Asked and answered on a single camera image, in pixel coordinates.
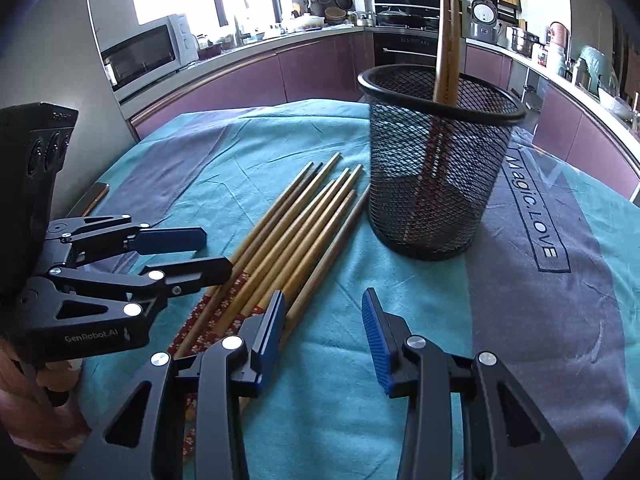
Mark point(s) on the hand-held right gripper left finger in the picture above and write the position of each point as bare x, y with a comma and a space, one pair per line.
270, 325

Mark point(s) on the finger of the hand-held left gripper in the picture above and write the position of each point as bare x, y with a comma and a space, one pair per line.
175, 240
210, 270

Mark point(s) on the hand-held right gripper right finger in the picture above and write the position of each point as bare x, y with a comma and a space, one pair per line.
375, 340

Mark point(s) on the bundle of wooden chopsticks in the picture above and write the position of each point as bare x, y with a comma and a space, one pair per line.
300, 220

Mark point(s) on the black mesh utensil holder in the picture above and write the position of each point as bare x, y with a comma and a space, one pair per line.
450, 200

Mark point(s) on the red-patterned wooden chopstick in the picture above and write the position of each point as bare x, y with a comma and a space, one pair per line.
441, 60
454, 60

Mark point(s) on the person's left hand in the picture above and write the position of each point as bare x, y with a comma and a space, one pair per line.
55, 382

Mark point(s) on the smartphone with brown edge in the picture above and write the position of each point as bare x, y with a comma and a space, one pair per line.
95, 197

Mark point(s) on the grey refrigerator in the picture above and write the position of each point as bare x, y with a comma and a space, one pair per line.
60, 60

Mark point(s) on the teal and grey tablecloth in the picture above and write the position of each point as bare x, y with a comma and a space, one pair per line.
250, 135

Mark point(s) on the white microwave oven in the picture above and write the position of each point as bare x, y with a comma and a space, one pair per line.
145, 52

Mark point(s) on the purple kitchen base cabinet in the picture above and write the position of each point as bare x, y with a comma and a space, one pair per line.
565, 120
310, 70

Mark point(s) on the steel kitchen faucet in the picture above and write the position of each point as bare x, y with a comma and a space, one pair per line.
242, 15

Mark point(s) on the white kitchen countertop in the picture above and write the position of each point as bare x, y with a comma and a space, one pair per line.
300, 34

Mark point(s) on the white lidded casserole dish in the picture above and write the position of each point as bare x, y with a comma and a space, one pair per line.
310, 21

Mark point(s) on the black integrated stove oven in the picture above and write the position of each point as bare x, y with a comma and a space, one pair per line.
400, 42

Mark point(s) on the black lidded wok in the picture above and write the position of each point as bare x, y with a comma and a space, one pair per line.
395, 15

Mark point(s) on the stainless steel pot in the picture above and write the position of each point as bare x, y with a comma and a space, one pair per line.
522, 40

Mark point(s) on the silver rice cooker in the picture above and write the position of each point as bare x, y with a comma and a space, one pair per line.
482, 17

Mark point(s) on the green air fryer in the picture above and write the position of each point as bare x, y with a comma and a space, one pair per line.
595, 65

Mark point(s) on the pink electric kettle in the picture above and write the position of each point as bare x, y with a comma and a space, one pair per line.
557, 35

